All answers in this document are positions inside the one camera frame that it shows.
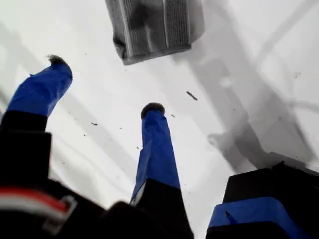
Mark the grey striped towel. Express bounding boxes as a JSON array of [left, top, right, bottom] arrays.
[[104, 0, 205, 66]]

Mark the red white servo wire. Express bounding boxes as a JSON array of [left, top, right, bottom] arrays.
[[0, 188, 78, 234]]

